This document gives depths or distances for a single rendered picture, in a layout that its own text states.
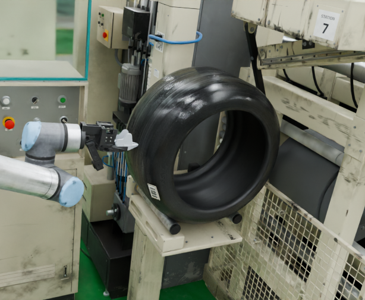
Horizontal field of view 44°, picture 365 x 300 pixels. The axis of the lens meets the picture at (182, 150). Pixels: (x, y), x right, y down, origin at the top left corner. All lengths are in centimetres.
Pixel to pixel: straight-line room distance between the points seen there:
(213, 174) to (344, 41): 84
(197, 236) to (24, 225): 88
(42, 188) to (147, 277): 114
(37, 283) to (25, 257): 19
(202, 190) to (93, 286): 113
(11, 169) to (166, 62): 84
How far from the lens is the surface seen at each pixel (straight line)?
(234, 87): 158
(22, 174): 127
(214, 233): 192
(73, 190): 137
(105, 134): 149
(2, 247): 237
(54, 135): 144
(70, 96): 214
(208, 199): 191
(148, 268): 230
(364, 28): 152
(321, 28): 151
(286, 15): 164
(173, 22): 182
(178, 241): 176
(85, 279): 288
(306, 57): 175
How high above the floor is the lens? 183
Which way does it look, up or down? 23 degrees down
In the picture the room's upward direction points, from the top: 8 degrees clockwise
